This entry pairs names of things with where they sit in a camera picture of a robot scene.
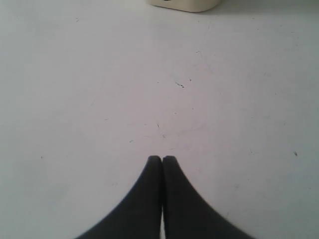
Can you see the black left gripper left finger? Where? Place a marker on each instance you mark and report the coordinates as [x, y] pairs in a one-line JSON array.
[[138, 215]]

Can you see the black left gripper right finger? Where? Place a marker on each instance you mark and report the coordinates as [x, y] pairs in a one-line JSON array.
[[186, 214]]

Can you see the cream bin with circle mark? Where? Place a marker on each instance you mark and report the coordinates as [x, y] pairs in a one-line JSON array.
[[186, 5]]

